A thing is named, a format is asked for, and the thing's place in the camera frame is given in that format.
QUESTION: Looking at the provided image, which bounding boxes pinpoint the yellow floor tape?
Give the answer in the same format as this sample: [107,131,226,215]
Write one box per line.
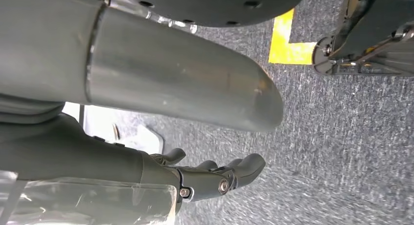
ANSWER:
[268,8,318,66]

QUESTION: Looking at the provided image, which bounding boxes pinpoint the black round stool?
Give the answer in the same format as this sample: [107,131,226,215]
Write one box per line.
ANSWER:
[103,0,308,35]

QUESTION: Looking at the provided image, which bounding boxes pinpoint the black office chair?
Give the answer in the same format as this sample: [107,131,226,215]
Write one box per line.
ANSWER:
[312,0,414,77]

